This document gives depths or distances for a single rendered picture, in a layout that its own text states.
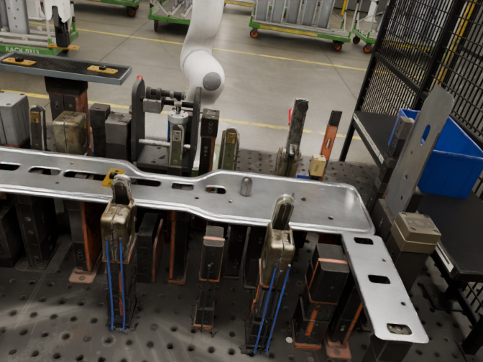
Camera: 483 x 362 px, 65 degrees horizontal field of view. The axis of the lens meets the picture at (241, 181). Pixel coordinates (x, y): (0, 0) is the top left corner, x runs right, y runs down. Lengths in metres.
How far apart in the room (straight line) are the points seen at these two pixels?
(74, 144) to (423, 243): 0.93
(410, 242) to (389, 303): 0.19
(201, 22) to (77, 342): 0.98
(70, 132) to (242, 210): 0.52
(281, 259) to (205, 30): 0.82
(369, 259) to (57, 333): 0.75
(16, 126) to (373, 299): 0.99
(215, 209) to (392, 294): 0.43
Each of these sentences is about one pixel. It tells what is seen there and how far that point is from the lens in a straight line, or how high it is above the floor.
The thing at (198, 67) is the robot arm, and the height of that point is 1.18.
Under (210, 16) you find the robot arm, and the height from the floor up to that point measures 1.33.
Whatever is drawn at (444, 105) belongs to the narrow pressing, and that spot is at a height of 1.31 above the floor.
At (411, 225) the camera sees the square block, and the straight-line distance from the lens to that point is 0.96.
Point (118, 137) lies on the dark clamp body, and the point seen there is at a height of 1.04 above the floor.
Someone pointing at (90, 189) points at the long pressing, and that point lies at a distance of 0.99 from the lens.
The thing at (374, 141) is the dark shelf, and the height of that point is 1.03.
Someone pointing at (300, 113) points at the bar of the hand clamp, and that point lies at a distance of 1.08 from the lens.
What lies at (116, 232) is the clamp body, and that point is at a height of 1.01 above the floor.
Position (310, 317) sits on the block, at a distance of 1.00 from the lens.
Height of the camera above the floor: 1.56
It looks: 32 degrees down
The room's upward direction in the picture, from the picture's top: 9 degrees clockwise
